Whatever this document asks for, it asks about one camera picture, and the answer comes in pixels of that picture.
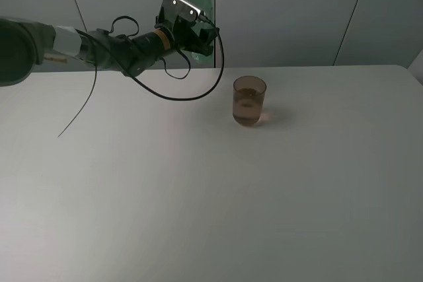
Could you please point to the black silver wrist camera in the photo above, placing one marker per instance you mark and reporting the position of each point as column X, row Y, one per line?
column 172, row 10

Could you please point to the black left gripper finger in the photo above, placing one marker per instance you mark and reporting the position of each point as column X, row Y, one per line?
column 205, row 50
column 208, row 35

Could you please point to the pink translucent plastic cup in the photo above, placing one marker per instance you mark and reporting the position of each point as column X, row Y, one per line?
column 248, row 99

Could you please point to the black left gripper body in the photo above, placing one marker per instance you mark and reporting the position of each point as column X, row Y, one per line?
column 182, row 33

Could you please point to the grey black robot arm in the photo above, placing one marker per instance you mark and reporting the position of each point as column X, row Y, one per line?
column 25, row 44

